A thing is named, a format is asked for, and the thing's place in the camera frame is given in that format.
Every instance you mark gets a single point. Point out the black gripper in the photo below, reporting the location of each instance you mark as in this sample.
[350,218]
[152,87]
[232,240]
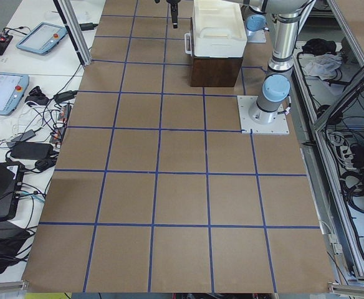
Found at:
[173,12]

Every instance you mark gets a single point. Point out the light wooden drawer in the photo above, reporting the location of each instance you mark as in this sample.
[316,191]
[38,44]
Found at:
[188,44]

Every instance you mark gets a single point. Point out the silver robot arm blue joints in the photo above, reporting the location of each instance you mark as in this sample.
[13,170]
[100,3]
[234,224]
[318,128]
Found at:
[288,15]

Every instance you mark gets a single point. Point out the upper blue teach pendant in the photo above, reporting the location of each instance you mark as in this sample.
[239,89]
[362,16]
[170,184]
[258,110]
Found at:
[42,39]

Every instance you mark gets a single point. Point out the blue teach pendant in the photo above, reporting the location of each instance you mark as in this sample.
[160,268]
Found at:
[42,39]
[12,88]

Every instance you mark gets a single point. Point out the white crumpled cloth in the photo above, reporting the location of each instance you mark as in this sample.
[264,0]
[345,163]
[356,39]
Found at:
[323,66]

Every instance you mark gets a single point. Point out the lower blue teach pendant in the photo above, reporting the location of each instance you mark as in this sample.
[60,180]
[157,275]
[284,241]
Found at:
[12,88]

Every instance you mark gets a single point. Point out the large black power brick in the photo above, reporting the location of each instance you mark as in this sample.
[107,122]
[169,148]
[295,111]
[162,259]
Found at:
[33,151]

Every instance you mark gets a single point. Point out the black laptop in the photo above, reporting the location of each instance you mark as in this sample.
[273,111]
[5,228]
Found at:
[11,177]

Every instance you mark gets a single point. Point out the aluminium frame post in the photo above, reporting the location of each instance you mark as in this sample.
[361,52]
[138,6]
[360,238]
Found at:
[69,19]

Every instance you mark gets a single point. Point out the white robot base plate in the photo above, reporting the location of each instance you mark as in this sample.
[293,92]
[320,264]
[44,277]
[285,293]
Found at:
[255,121]

